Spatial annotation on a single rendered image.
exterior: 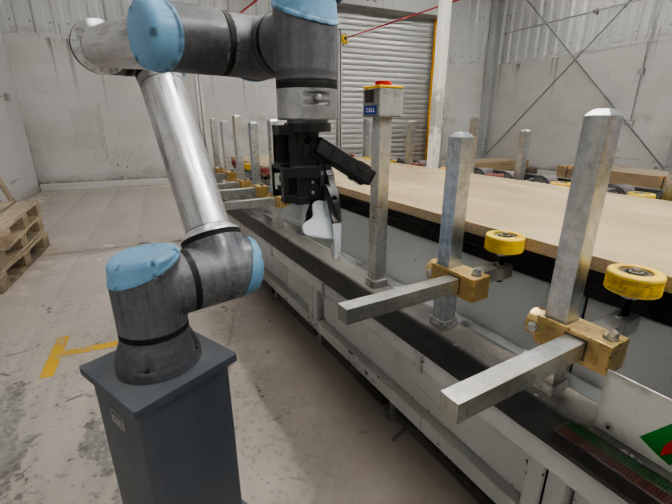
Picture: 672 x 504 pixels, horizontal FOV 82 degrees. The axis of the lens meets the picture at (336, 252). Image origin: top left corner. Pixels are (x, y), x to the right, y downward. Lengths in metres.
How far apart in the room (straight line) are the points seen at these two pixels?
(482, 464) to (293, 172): 1.08
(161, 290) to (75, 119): 7.40
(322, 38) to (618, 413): 0.67
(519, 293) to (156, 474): 0.92
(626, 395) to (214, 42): 0.76
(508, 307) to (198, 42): 0.86
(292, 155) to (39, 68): 7.81
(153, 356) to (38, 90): 7.54
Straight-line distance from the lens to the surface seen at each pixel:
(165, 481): 1.07
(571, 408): 0.77
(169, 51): 0.62
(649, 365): 0.94
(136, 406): 0.92
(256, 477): 1.53
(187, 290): 0.91
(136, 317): 0.91
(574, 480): 0.88
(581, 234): 0.67
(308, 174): 0.58
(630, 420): 0.72
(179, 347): 0.96
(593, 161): 0.66
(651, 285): 0.78
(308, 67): 0.57
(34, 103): 8.32
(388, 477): 1.52
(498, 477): 1.37
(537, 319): 0.73
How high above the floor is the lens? 1.14
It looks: 19 degrees down
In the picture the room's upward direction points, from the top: straight up
